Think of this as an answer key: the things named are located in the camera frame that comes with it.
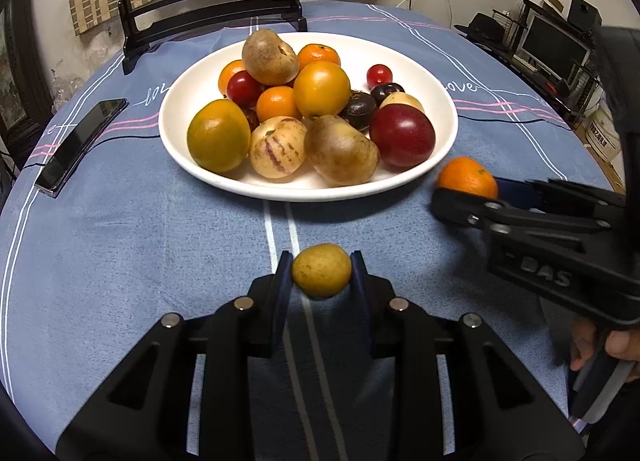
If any brown potato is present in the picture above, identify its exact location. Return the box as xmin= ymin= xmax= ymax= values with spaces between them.
xmin=303 ymin=114 xmax=381 ymax=186

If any black smartphone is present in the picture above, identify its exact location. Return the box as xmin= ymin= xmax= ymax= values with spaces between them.
xmin=34 ymin=98 xmax=130 ymax=199

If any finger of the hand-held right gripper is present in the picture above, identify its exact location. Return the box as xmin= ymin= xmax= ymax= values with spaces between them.
xmin=497 ymin=177 xmax=628 ymax=222
xmin=431 ymin=188 xmax=615 ymax=256

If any black computer monitor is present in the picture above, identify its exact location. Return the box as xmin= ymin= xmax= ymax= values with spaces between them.
xmin=515 ymin=13 xmax=593 ymax=84

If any white plate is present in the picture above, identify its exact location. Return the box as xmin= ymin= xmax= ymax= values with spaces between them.
xmin=158 ymin=32 xmax=460 ymax=202

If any red plum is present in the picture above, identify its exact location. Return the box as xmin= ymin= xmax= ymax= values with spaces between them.
xmin=369 ymin=104 xmax=436 ymax=168

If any red cherry tomato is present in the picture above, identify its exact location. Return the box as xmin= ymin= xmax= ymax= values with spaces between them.
xmin=366 ymin=64 xmax=393 ymax=88

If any beige pepino melon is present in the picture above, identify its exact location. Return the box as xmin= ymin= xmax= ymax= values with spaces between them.
xmin=379 ymin=92 xmax=426 ymax=114

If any smooth orange round fruit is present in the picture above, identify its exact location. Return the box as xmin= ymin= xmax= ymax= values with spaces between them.
xmin=218 ymin=60 xmax=248 ymax=96

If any dark purple plum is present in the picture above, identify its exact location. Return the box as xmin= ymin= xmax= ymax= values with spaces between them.
xmin=370 ymin=82 xmax=407 ymax=104

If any yellow-orange persimmon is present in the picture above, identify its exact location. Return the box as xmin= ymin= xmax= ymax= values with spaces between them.
xmin=293 ymin=61 xmax=352 ymax=118

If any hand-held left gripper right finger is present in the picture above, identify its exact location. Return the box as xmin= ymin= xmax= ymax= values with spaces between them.
xmin=350 ymin=250 xmax=586 ymax=461

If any brown-spotted pepino melon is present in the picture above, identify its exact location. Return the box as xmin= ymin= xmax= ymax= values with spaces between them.
xmin=242 ymin=29 xmax=300 ymax=86

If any black desk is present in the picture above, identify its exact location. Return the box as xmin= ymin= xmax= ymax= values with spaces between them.
xmin=452 ymin=0 xmax=608 ymax=126

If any person's right hand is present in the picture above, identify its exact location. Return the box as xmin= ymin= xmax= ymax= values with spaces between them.
xmin=569 ymin=317 xmax=640 ymax=372

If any greenish orange persimmon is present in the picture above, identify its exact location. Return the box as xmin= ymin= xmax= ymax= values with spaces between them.
xmin=186 ymin=99 xmax=252 ymax=173

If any black speaker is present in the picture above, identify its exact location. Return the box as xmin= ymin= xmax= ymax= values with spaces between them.
xmin=569 ymin=0 xmax=602 ymax=32

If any black hat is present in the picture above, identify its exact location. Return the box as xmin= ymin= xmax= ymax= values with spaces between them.
xmin=454 ymin=12 xmax=508 ymax=44

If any dark wooden framed picture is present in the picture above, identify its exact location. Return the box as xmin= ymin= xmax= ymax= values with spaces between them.
xmin=0 ymin=0 xmax=53 ymax=162

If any small orange mandarin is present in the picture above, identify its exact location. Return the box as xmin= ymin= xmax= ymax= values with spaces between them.
xmin=256 ymin=85 xmax=302 ymax=122

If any blue striped tablecloth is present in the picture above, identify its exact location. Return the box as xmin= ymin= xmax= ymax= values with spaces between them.
xmin=0 ymin=1 xmax=626 ymax=461

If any large cardboard box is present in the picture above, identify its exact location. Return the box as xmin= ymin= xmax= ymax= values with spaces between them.
xmin=582 ymin=106 xmax=626 ymax=162

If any orange mandarin with stem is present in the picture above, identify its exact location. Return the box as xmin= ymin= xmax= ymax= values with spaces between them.
xmin=436 ymin=156 xmax=499 ymax=200

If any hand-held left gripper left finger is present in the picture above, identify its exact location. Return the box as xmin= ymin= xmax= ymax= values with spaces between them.
xmin=55 ymin=250 xmax=295 ymax=461

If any clear plastic bag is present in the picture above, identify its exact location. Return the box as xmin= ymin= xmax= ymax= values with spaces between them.
xmin=50 ymin=68 xmax=86 ymax=102

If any striped pepino melon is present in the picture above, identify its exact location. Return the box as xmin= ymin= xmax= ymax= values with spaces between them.
xmin=249 ymin=116 xmax=308 ymax=178

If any small yellow round fruit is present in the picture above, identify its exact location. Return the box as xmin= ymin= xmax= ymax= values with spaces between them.
xmin=291 ymin=243 xmax=353 ymax=299

